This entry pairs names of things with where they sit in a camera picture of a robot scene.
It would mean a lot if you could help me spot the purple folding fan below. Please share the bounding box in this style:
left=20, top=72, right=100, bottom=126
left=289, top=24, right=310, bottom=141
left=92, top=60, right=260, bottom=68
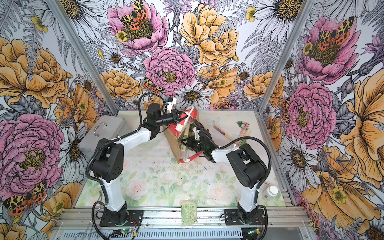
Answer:
left=214, top=125, right=234, bottom=142

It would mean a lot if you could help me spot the aluminium front rail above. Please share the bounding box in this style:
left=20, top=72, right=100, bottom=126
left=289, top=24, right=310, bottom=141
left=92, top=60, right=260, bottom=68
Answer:
left=55, top=206, right=311, bottom=232

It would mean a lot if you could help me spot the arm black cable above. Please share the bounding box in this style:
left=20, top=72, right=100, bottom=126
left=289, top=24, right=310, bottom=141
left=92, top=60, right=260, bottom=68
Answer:
left=190, top=117, right=272, bottom=240
left=85, top=92, right=172, bottom=240

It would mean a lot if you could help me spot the white plastic bottle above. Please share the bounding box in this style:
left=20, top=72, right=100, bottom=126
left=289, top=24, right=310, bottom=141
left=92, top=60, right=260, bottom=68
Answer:
left=262, top=185, right=279, bottom=201

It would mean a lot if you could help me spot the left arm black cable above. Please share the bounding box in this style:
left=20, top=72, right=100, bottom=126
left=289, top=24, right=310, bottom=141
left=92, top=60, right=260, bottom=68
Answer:
left=85, top=92, right=172, bottom=240

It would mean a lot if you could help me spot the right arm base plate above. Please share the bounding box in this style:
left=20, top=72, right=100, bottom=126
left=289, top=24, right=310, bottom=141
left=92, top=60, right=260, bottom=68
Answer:
left=224, top=207, right=268, bottom=226

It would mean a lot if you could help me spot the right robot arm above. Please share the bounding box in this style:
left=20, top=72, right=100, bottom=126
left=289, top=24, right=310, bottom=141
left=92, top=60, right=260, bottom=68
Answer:
left=181, top=127, right=272, bottom=225

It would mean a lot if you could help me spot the green printed packet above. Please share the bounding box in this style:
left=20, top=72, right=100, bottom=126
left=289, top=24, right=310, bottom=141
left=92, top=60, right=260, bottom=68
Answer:
left=180, top=200, right=197, bottom=226

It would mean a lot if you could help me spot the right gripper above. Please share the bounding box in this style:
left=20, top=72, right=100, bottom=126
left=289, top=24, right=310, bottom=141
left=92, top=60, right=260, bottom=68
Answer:
left=181, top=135, right=207, bottom=154

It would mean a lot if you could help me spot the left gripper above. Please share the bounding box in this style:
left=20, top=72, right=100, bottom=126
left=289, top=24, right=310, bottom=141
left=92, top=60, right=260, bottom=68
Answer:
left=156, top=108, right=190, bottom=126

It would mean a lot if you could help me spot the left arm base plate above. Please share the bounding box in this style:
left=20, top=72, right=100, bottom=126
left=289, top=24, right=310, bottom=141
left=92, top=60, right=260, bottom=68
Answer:
left=100, top=209, right=144, bottom=227

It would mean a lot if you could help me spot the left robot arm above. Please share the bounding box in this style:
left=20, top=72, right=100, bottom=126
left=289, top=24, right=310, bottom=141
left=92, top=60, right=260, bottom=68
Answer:
left=85, top=97, right=184, bottom=226

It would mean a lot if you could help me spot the burlap tote bag red front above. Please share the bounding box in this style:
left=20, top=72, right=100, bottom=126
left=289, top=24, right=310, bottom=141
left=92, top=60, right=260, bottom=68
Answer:
left=164, top=106, right=203, bottom=164

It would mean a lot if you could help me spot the grey metal box with handle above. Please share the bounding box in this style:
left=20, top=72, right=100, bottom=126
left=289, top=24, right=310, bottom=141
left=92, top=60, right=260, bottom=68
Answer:
left=78, top=116, right=126, bottom=162

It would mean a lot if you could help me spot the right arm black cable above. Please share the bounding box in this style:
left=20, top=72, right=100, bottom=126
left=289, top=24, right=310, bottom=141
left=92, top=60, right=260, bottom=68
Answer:
left=190, top=117, right=272, bottom=240

